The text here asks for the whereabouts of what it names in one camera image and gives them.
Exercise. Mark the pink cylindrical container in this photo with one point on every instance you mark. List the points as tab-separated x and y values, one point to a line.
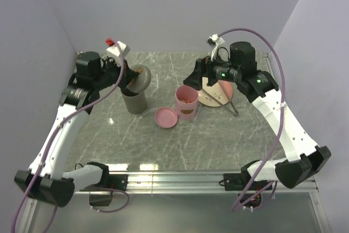
186	111

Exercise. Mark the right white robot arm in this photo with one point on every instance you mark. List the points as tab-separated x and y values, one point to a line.
303	156

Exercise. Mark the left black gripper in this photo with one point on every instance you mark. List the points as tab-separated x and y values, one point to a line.
127	71

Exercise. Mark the pink lid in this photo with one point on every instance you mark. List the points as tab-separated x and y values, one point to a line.
166	117

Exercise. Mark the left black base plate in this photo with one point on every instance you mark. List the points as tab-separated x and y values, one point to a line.
117	181

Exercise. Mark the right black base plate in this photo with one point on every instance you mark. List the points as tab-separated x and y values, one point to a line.
238	181

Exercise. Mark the grey lid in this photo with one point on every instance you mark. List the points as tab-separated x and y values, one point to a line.
143	80

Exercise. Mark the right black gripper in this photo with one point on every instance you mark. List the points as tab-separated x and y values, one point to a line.
203	68

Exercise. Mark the aluminium mounting rail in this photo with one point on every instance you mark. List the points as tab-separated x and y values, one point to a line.
186	182

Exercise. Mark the metal food tongs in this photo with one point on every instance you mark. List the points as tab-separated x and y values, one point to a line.
226	99

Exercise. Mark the orange sausage near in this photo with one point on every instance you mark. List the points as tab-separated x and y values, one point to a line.
185	101

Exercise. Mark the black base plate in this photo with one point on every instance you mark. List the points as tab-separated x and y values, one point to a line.
117	181
238	181

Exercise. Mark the grey cylindrical container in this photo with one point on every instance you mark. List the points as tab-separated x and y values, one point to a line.
136	103

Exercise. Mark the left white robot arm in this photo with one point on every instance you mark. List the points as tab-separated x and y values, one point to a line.
45	179

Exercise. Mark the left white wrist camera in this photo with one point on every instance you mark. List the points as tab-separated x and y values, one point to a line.
117	48

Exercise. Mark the pink cream plate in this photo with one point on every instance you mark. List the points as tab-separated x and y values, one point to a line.
215	96

